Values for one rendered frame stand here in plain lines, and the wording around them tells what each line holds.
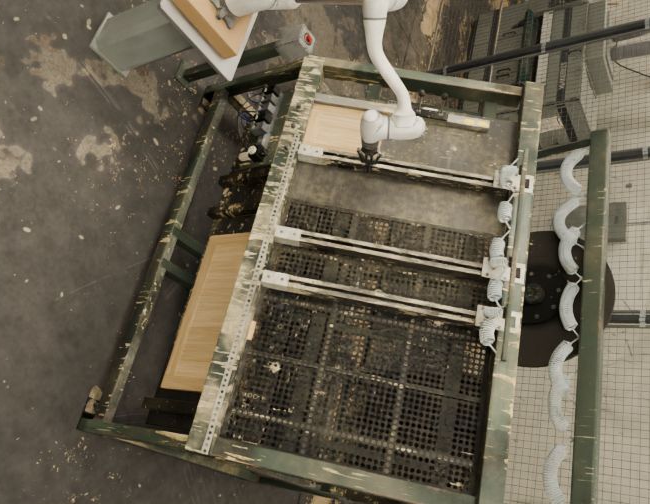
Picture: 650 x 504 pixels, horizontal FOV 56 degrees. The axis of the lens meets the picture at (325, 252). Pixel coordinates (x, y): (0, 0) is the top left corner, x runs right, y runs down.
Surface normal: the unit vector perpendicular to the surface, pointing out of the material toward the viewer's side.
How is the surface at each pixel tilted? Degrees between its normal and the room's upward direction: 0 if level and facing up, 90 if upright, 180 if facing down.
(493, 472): 59
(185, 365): 90
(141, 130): 0
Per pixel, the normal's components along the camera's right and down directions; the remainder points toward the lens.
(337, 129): -0.03, -0.42
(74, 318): 0.83, -0.05
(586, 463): -0.52, -0.46
